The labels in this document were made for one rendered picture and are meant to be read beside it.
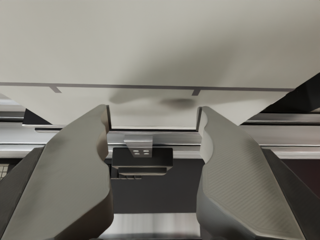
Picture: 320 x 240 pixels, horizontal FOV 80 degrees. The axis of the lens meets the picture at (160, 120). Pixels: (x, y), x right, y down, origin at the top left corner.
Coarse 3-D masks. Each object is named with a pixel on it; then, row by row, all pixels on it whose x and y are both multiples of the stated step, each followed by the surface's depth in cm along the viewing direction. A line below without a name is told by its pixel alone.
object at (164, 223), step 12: (120, 216) 18; (132, 216) 18; (144, 216) 18; (156, 216) 18; (168, 216) 18; (180, 216) 18; (192, 216) 18; (108, 228) 17; (120, 228) 17; (132, 228) 17; (144, 228) 18; (156, 228) 18; (168, 228) 18; (180, 228) 18; (192, 228) 18
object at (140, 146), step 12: (132, 144) 25; (144, 144) 25; (120, 156) 37; (132, 156) 38; (144, 156) 36; (156, 156) 38; (168, 156) 38; (120, 168) 38; (132, 168) 38; (144, 168) 38; (156, 168) 38; (168, 168) 41
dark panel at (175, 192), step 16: (176, 160) 69; (192, 160) 69; (288, 160) 71; (304, 160) 71; (144, 176) 67; (160, 176) 67; (176, 176) 67; (192, 176) 68; (304, 176) 70; (112, 192) 65; (128, 192) 65; (144, 192) 65; (160, 192) 66; (176, 192) 66; (192, 192) 66; (128, 208) 63; (144, 208) 64; (160, 208) 64; (176, 208) 64; (192, 208) 64
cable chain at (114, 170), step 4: (12, 164) 54; (16, 164) 54; (108, 164) 55; (8, 168) 53; (12, 168) 53; (112, 168) 55; (8, 172) 53; (112, 172) 54; (116, 172) 54; (112, 176) 54; (116, 176) 54; (120, 176) 54; (124, 176) 54; (128, 176) 54; (132, 176) 54; (136, 176) 54; (140, 176) 55
